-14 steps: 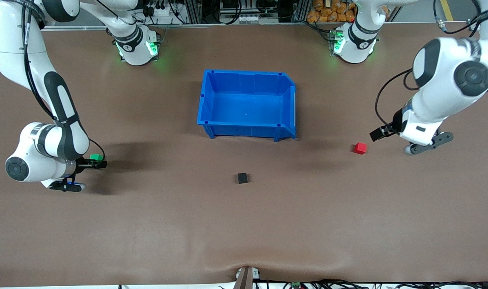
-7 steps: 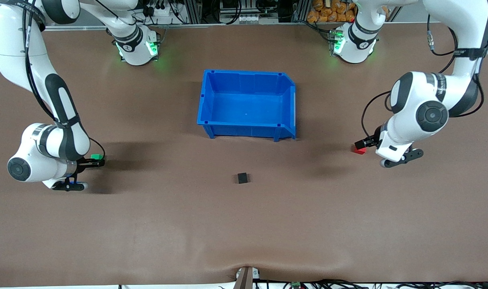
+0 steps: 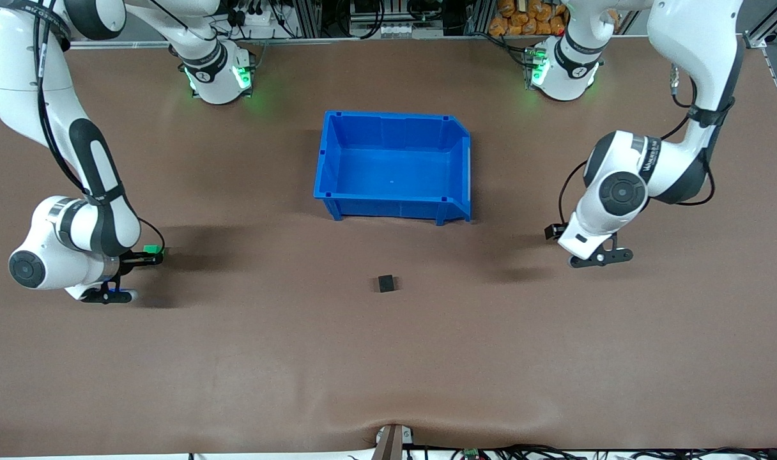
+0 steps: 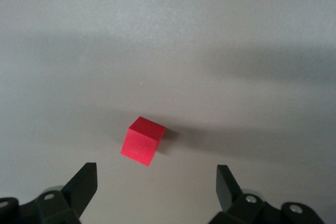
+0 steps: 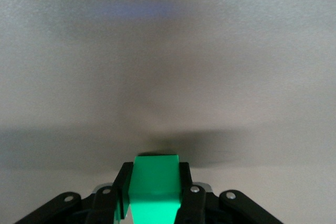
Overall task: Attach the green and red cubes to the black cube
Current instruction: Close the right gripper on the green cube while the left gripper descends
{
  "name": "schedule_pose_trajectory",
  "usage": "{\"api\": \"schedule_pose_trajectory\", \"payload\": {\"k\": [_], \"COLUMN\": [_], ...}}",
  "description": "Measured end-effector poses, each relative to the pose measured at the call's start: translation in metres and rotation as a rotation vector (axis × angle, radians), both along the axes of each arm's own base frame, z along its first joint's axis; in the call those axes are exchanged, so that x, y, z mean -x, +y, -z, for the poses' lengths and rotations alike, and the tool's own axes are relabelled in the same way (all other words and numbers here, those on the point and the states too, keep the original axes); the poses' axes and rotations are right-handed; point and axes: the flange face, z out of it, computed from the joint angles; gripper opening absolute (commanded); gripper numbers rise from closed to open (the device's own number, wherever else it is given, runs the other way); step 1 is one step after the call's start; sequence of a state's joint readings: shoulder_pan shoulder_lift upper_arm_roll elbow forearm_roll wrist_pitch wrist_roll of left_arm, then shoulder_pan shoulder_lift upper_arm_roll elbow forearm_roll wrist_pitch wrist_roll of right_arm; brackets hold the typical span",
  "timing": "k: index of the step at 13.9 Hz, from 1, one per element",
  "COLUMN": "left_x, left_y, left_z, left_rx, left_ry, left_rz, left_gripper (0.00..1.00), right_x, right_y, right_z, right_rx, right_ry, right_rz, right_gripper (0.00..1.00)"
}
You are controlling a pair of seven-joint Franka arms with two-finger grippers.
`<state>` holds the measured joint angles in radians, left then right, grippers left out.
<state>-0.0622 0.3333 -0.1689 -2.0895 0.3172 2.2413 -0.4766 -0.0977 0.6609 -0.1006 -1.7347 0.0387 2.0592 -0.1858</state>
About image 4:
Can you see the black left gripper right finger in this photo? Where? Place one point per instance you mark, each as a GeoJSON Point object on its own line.
{"type": "Point", "coordinates": [231, 197]}

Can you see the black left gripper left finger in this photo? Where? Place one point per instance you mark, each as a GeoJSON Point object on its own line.
{"type": "Point", "coordinates": [78, 190]}

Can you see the red cube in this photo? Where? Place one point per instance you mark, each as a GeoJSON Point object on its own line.
{"type": "Point", "coordinates": [143, 142]}

